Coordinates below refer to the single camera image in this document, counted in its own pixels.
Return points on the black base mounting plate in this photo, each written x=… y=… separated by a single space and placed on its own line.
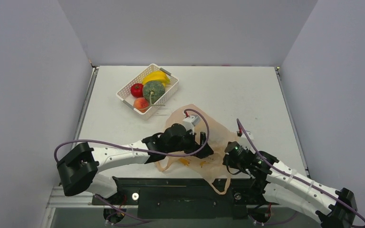
x=163 y=198

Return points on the fake red tomato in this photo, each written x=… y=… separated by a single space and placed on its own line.
x=136 y=90

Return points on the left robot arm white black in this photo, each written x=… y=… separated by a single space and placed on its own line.
x=79 y=169

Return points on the fake peach orange red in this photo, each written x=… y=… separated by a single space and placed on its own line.
x=141 y=104

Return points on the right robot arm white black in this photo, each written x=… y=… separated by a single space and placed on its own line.
x=273 y=181

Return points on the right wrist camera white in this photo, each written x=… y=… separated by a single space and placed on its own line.
x=242 y=134

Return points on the white perforated plastic basket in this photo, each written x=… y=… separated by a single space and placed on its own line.
x=125 y=96

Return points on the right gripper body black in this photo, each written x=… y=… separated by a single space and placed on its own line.
x=228 y=160

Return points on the translucent orange plastic bag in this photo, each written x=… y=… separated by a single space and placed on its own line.
x=211 y=167

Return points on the fake yellow banana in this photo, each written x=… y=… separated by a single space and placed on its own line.
x=157 y=76

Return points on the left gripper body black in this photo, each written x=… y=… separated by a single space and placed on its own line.
x=187 y=144

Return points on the fake green netted melon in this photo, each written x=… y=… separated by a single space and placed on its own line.
x=153 y=91

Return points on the aluminium rail frame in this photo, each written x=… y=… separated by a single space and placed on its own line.
x=78 y=212

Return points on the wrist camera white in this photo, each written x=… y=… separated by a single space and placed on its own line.
x=190 y=122
x=242 y=134

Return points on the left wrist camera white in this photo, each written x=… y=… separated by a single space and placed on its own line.
x=190 y=122

